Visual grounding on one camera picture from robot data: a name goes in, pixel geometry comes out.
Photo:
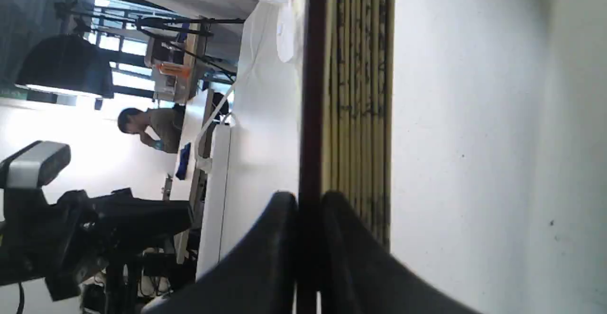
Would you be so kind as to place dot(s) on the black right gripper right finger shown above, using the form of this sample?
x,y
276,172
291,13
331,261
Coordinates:
x,y
362,277

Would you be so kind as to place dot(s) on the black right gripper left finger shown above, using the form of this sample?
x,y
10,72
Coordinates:
x,y
256,277

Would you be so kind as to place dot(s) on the painted paper folding fan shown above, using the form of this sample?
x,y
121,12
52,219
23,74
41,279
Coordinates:
x,y
345,125

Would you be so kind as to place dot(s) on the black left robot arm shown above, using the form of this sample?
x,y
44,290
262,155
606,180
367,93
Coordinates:
x,y
70,241

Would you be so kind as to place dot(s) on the black dome pendant lamp shade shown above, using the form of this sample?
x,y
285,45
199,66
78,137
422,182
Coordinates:
x,y
67,63

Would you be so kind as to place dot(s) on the person in background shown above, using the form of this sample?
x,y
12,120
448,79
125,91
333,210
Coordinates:
x,y
159,129

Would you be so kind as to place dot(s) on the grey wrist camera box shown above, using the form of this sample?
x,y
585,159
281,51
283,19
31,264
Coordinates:
x,y
35,165

